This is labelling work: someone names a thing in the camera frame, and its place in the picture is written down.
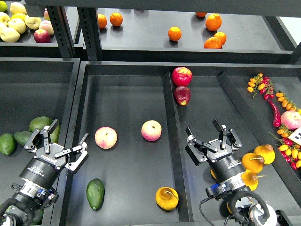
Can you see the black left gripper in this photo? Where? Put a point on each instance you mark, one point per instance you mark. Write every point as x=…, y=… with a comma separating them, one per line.
x=43, y=169

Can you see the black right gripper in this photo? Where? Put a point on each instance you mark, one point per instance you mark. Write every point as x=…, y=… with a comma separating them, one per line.
x=219, y=152

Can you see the dark green avocado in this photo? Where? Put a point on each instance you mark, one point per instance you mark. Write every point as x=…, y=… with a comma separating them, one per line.
x=95, y=193

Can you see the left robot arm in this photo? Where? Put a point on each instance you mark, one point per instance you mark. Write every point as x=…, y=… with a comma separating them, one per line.
x=19, y=209

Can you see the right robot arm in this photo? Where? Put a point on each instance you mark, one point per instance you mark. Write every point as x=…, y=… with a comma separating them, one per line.
x=245, y=206

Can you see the green avocado right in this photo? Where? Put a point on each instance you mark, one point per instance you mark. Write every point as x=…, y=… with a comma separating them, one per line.
x=54, y=136

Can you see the green avocado top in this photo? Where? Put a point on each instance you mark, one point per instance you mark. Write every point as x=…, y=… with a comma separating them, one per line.
x=39, y=123

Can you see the dark avocado middle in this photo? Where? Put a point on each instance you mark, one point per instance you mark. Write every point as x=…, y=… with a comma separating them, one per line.
x=22, y=137

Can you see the yellow pear with stem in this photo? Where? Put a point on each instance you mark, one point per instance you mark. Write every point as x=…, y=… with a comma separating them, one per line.
x=253, y=162

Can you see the green avocado far left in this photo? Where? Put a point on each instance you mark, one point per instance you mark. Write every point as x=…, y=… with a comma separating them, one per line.
x=7, y=144

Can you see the yellow pear bottom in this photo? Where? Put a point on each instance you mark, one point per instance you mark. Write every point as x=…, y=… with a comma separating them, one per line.
x=228, y=208

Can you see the green avocado bottom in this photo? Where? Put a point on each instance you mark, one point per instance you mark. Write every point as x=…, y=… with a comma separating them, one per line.
x=38, y=217

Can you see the pink apple left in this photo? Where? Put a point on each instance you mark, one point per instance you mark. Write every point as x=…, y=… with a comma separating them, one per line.
x=106, y=137

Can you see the pink apple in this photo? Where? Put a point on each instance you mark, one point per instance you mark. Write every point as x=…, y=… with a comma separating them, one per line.
x=106, y=137
x=151, y=130

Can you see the dark red apple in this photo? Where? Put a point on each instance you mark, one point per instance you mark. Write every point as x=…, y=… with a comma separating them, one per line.
x=182, y=95

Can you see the pink apple centre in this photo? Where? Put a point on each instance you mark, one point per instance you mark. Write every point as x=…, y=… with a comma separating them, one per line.
x=151, y=130

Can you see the red chili pepper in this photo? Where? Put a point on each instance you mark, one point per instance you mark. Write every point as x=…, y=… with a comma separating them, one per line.
x=276, y=114

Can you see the black left tray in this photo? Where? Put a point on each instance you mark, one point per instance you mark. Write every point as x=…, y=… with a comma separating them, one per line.
x=29, y=88

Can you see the black tray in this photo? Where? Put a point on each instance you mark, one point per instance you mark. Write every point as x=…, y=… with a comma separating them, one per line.
x=123, y=96
x=29, y=88

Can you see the cherry tomato bunch top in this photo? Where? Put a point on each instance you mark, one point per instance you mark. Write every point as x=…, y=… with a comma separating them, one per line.
x=262, y=85

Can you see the black centre tray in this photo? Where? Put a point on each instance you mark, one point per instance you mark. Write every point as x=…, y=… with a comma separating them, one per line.
x=123, y=96

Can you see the cherry tomato bunch lower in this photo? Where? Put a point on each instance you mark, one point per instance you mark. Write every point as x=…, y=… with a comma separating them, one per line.
x=289, y=149

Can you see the pink apple right edge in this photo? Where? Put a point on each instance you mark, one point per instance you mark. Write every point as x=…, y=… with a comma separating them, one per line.
x=291, y=119

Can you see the white label card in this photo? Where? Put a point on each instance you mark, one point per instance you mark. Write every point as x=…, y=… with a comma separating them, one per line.
x=296, y=136

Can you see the orange cherry tomato bunch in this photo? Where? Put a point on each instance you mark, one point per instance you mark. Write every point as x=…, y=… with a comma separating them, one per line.
x=287, y=103

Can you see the orange front right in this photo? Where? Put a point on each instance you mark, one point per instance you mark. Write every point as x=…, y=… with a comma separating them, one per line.
x=213, y=43

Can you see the orange behind front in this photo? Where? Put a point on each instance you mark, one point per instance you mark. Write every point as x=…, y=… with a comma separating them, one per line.
x=221, y=36

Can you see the red apple on shelf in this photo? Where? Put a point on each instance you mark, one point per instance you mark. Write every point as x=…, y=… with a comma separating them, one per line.
x=42, y=36

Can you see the black upper right shelf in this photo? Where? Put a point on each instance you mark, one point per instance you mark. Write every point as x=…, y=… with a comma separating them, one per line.
x=143, y=36

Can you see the yellow apple front left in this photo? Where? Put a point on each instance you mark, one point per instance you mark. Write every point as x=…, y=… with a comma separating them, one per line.
x=9, y=35

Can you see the pale peach on shelf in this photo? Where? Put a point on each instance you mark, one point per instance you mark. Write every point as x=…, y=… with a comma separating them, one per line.
x=47, y=26

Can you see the yellow apple middle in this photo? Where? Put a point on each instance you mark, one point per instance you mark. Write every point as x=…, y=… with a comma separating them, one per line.
x=17, y=24

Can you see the black perforated post left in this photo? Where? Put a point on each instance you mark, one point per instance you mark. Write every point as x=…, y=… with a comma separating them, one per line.
x=62, y=31

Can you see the black perforated post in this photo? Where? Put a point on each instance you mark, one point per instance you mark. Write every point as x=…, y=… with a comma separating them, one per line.
x=88, y=20
x=62, y=31

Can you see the black perforated post right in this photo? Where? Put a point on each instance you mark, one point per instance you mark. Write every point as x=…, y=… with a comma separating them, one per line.
x=88, y=20

